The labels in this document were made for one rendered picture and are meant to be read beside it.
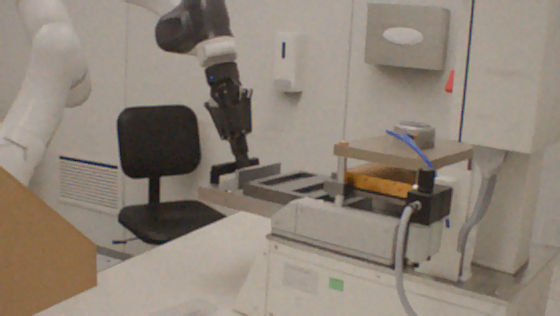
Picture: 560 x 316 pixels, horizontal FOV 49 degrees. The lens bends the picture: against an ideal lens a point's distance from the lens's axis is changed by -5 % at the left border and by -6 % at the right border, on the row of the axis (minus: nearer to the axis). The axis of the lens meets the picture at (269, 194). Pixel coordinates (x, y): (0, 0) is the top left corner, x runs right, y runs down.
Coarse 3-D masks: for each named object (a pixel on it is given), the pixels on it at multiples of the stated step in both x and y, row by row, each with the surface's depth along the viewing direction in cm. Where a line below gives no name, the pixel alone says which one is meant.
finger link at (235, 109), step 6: (228, 90) 140; (228, 96) 140; (228, 102) 141; (240, 102) 143; (228, 108) 141; (234, 108) 141; (240, 108) 142; (234, 114) 141; (240, 114) 142; (234, 120) 141; (240, 120) 142; (234, 126) 141; (240, 126) 141; (240, 132) 141; (240, 138) 141
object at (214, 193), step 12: (252, 168) 138; (264, 168) 141; (276, 168) 145; (228, 180) 143; (240, 180) 135; (204, 192) 136; (216, 192) 134; (240, 192) 133; (228, 204) 133; (240, 204) 131; (252, 204) 129; (264, 204) 127; (276, 204) 125; (348, 204) 129; (360, 204) 134; (264, 216) 127
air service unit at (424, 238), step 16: (432, 176) 90; (416, 192) 90; (432, 192) 91; (448, 192) 94; (416, 208) 89; (432, 208) 89; (448, 208) 95; (416, 224) 92; (432, 224) 94; (416, 240) 91; (432, 240) 95; (416, 256) 92
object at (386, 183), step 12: (360, 168) 119; (372, 168) 119; (384, 168) 120; (396, 168) 121; (348, 180) 115; (360, 180) 114; (372, 180) 112; (384, 180) 111; (396, 180) 111; (408, 180) 111; (348, 192) 116; (360, 192) 114; (372, 192) 113; (384, 192) 111; (396, 192) 109; (396, 204) 110
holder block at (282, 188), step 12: (252, 180) 133; (264, 180) 134; (276, 180) 137; (288, 180) 140; (300, 180) 135; (312, 180) 136; (252, 192) 130; (264, 192) 128; (276, 192) 126; (288, 192) 125; (300, 192) 129; (312, 192) 132; (324, 192) 127
